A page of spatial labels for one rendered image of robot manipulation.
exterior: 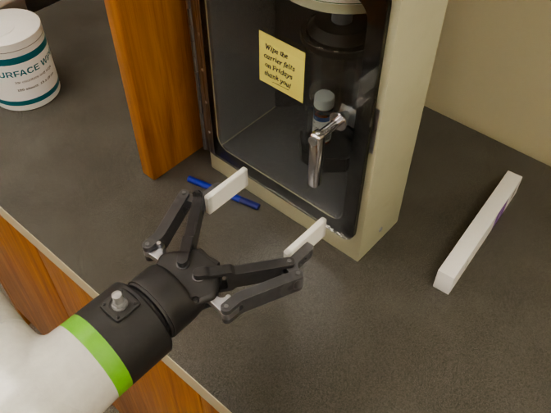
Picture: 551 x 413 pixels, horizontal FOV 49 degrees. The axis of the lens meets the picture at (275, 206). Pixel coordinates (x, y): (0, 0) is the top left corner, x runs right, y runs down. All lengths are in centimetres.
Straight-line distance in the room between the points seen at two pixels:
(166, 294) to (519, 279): 56
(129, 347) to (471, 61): 82
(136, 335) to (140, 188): 49
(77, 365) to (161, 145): 53
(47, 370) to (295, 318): 40
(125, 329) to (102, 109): 71
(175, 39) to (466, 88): 56
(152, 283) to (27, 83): 70
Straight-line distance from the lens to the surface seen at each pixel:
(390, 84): 71
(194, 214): 71
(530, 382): 89
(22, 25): 124
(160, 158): 105
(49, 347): 60
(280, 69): 79
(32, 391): 58
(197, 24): 88
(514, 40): 113
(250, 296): 64
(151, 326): 61
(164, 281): 63
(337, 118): 76
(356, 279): 92
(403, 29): 68
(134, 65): 92
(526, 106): 117
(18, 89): 125
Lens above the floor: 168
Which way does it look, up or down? 48 degrees down
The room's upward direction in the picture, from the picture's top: straight up
